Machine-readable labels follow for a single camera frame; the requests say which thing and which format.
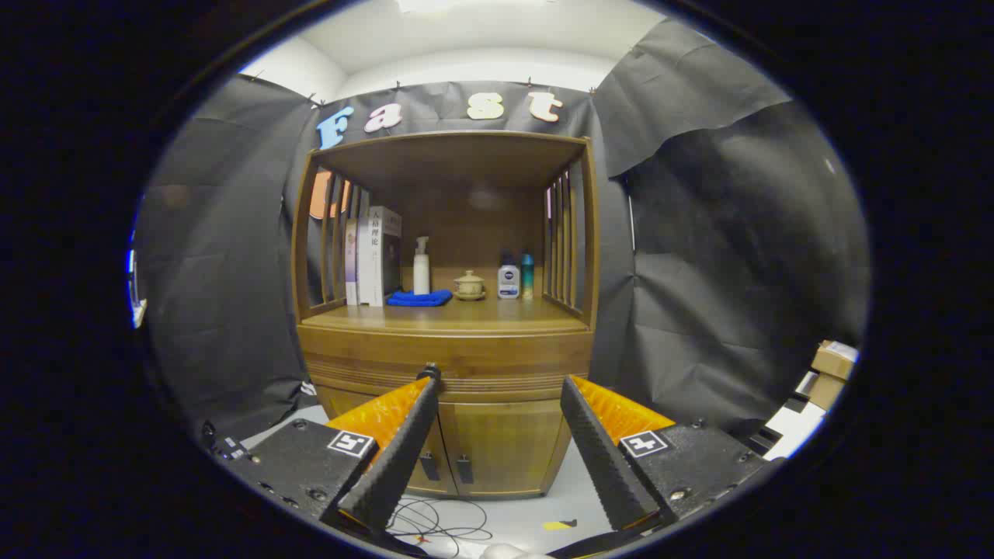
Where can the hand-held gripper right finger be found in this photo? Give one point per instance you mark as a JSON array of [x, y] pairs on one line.
[[606, 458]]

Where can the black drawer knob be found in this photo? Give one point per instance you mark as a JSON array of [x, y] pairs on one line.
[[429, 371]]

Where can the white pump bottle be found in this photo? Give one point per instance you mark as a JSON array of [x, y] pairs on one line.
[[421, 272]]

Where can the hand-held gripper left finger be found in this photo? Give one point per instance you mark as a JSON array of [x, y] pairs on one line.
[[400, 458]]

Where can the white lotion bottle blue cap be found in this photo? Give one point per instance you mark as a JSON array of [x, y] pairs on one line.
[[508, 283]]

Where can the cardboard box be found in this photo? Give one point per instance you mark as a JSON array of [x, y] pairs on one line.
[[831, 365]]

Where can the thick white book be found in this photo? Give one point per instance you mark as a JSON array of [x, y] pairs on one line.
[[371, 264]]

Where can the wooden cabinet door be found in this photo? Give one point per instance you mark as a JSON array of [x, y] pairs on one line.
[[439, 435], [505, 450]]

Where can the thin purple book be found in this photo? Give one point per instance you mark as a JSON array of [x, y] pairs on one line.
[[351, 264]]

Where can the beige lidded teacup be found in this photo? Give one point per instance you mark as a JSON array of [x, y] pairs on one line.
[[470, 287]]

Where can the yellow tape piece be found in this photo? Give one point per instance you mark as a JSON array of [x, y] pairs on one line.
[[555, 526]]

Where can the wooden countertop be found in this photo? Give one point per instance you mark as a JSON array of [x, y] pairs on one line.
[[481, 314]]

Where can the wooden cabinet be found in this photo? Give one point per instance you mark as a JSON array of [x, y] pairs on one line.
[[505, 450]]

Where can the blue cloth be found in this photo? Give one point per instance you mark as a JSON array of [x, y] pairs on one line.
[[419, 298]]

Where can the teal bottle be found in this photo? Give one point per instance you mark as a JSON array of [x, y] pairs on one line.
[[527, 278]]

